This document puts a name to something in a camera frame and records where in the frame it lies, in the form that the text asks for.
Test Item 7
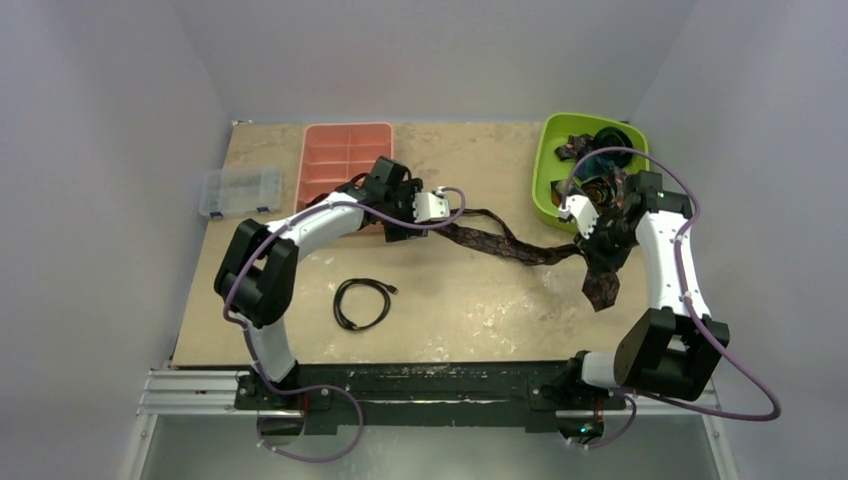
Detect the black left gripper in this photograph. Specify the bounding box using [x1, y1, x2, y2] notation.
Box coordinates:
[381, 180, 428, 241]

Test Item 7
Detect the brown patterned necktie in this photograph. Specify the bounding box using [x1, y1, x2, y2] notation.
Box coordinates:
[435, 209, 620, 312]

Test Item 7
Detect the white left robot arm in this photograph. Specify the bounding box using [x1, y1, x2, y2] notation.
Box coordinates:
[213, 157, 425, 409]

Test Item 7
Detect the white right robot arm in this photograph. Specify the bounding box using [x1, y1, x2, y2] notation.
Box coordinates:
[559, 171, 730, 407]

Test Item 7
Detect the colourful ties pile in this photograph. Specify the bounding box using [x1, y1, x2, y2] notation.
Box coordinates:
[554, 134, 632, 214]

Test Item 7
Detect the pink compartment tray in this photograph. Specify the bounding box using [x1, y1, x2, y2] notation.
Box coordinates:
[294, 122, 394, 213]

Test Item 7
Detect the dark green rolled tie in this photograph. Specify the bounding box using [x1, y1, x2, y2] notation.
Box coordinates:
[593, 127, 633, 163]

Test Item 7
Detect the green plastic bin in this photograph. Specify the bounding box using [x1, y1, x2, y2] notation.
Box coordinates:
[531, 112, 649, 234]

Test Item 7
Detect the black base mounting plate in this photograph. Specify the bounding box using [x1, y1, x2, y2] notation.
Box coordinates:
[234, 360, 626, 437]

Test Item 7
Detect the clear plastic organizer box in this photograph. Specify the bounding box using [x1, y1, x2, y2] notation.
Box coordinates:
[198, 164, 283, 219]

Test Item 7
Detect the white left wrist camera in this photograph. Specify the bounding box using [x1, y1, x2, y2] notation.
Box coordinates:
[412, 191, 451, 226]

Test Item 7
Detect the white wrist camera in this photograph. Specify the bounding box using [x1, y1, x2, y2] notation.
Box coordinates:
[412, 191, 451, 226]
[557, 194, 599, 239]

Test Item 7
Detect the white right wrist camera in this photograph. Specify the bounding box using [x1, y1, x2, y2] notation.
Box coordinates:
[557, 194, 599, 239]

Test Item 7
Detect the coiled black usb cable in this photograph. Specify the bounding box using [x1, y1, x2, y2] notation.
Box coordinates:
[332, 277, 399, 333]

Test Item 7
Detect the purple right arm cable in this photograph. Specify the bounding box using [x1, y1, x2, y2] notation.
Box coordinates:
[558, 146, 783, 452]

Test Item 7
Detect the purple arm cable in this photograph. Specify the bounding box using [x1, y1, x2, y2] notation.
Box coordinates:
[558, 146, 783, 452]
[222, 187, 467, 463]

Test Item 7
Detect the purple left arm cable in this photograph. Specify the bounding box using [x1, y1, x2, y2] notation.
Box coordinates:
[222, 187, 467, 463]

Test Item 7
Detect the aluminium frame rail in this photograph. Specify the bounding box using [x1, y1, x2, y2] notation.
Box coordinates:
[122, 370, 739, 479]

